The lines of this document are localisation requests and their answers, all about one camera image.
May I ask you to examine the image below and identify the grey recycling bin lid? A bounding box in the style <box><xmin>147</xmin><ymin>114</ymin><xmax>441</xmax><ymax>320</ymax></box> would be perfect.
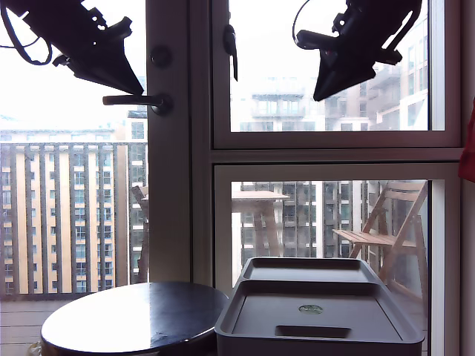
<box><xmin>214</xmin><ymin>278</ymin><xmax>425</xmax><ymax>340</ymax></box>

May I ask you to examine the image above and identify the grey recycling bin body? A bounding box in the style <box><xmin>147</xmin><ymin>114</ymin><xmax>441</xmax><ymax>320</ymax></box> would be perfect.
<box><xmin>214</xmin><ymin>256</ymin><xmax>426</xmax><ymax>356</ymax></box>

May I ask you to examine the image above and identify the round dark door lock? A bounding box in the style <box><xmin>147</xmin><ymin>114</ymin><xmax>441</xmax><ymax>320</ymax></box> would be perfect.
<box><xmin>150</xmin><ymin>44</ymin><xmax>173</xmax><ymax>69</ymax></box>

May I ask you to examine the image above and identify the wooden balcony table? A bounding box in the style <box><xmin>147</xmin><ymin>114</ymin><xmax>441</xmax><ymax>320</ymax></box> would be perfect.
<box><xmin>232</xmin><ymin>191</ymin><xmax>290</xmax><ymax>259</ymax></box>

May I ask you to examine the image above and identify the dark balcony railing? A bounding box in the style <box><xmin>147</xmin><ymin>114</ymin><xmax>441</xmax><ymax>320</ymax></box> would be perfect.
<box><xmin>0</xmin><ymin>142</ymin><xmax>149</xmax><ymax>301</ymax></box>

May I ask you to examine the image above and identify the wooden folding chair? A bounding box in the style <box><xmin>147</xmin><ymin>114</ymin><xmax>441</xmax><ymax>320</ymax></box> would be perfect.
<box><xmin>332</xmin><ymin>180</ymin><xmax>430</xmax><ymax>309</ymax></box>

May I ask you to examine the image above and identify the round black stool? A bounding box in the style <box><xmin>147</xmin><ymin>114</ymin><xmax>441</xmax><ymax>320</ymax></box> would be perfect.
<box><xmin>40</xmin><ymin>281</ymin><xmax>230</xmax><ymax>356</ymax></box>

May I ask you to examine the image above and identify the dark lever door handle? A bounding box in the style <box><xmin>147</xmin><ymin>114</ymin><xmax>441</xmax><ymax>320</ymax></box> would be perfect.
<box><xmin>102</xmin><ymin>92</ymin><xmax>174</xmax><ymax>116</ymax></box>

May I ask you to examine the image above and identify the thin black camera cable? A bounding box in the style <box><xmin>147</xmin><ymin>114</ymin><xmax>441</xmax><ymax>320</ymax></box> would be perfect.
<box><xmin>292</xmin><ymin>0</ymin><xmax>312</xmax><ymax>42</ymax></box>

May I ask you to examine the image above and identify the thick black looped cable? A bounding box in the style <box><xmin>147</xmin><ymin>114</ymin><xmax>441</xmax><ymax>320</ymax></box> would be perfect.
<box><xmin>381</xmin><ymin>10</ymin><xmax>416</xmax><ymax>52</ymax></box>

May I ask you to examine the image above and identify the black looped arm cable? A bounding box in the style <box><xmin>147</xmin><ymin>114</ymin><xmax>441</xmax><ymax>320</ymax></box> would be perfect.
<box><xmin>0</xmin><ymin>6</ymin><xmax>53</xmax><ymax>67</ymax></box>

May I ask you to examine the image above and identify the dark window handle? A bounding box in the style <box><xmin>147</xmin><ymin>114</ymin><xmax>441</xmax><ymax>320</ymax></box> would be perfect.
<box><xmin>223</xmin><ymin>24</ymin><xmax>239</xmax><ymax>82</ymax></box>

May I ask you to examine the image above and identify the white door frame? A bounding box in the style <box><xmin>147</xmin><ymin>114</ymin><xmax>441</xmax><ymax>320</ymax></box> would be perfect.
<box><xmin>145</xmin><ymin>0</ymin><xmax>194</xmax><ymax>285</ymax></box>

